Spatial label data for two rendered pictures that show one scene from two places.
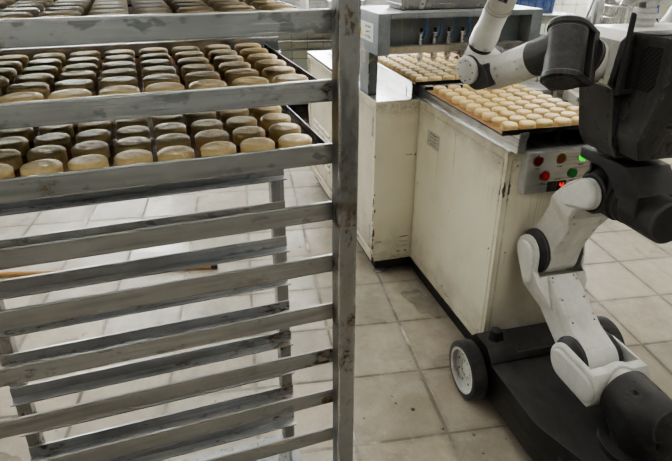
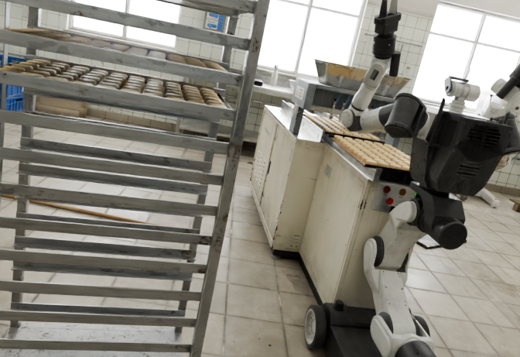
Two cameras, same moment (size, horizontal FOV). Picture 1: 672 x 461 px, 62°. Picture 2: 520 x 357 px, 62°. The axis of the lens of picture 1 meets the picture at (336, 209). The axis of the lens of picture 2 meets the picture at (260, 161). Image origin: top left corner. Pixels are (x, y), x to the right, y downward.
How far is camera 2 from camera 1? 0.38 m
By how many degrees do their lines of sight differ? 11
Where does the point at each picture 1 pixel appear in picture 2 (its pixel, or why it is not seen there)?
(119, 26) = (141, 21)
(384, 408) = (250, 339)
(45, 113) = (94, 53)
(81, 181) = (100, 93)
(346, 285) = (226, 193)
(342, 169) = (237, 123)
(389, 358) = (264, 311)
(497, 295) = (346, 279)
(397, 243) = (292, 240)
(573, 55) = (405, 116)
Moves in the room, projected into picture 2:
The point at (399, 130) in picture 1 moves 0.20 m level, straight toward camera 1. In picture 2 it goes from (308, 160) to (303, 168)
